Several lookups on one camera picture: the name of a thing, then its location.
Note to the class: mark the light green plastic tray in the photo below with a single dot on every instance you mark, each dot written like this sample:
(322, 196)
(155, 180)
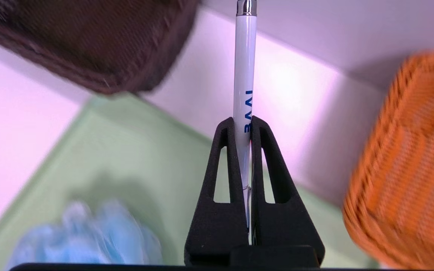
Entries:
(126, 158)

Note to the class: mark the light blue mesh bath loofah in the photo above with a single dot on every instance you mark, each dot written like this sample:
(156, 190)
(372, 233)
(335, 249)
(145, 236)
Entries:
(89, 237)

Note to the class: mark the orange wicker basket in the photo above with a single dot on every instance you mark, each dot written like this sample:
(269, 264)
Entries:
(409, 169)

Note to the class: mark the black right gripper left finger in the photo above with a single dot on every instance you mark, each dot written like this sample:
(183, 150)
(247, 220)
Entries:
(217, 226)

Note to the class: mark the white pen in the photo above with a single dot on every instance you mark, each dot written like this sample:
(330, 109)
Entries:
(245, 56)

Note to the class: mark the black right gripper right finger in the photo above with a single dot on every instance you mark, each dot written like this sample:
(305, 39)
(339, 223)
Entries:
(285, 226)

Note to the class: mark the dark brown wicker basket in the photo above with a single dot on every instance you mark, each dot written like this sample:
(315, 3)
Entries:
(89, 41)

